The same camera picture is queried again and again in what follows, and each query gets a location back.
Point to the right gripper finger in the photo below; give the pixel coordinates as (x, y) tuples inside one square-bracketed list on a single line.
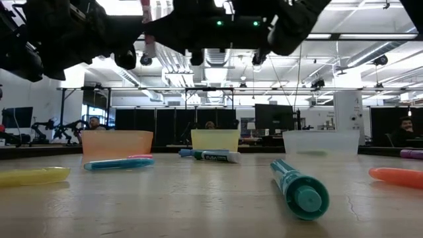
[(178, 34)]

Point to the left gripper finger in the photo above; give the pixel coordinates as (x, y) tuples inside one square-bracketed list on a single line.
[(122, 33)]

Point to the pink highlighter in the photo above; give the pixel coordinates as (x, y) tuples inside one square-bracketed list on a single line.
[(140, 156)]

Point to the green Expo marker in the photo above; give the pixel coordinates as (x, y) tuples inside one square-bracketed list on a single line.
[(218, 156)]

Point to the blue translucent highlighter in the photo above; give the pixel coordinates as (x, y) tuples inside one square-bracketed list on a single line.
[(119, 164)]

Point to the yellow translucent highlighter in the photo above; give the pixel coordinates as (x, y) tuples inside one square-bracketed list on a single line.
[(33, 176)]

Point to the teal thick marker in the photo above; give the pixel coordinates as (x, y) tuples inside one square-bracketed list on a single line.
[(305, 198)]

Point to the purple marker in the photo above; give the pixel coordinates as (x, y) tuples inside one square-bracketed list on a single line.
[(412, 154)]

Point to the orange translucent highlighter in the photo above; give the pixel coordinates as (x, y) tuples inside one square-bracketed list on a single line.
[(396, 178)]

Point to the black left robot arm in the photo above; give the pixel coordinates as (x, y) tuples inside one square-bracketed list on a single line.
[(16, 39)]

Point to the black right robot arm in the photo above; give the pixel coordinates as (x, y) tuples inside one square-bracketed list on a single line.
[(297, 20)]

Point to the black ceiling spotlight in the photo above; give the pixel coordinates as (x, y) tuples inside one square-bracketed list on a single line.
[(318, 83), (145, 60), (381, 60)]

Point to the white LED light strip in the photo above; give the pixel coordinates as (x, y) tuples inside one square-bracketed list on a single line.
[(319, 36), (380, 36)]

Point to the black monitor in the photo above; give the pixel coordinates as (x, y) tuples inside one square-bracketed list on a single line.
[(274, 117), (18, 117)]

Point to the person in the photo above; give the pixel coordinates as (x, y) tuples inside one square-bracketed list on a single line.
[(404, 132), (94, 123), (209, 125)]

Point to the black background robot arms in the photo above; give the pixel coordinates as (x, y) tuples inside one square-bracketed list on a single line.
[(71, 127)]

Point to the orange plastic bin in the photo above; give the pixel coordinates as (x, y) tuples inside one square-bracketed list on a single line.
[(117, 142)]

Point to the yellow plastic bin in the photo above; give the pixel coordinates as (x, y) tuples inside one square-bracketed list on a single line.
[(215, 140)]

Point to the clear plastic bin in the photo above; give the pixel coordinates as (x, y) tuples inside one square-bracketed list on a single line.
[(320, 140)]

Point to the white pillar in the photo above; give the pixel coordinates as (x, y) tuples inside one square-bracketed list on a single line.
[(348, 112)]

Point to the silver ventilation duct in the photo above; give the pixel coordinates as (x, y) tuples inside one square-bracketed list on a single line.
[(216, 57)]

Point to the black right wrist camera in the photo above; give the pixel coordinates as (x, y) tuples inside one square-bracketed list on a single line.
[(201, 7)]

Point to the black overhead frame bar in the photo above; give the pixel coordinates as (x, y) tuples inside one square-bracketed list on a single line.
[(335, 36)]

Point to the black table frame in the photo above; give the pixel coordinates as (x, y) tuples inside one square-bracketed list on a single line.
[(261, 149)]

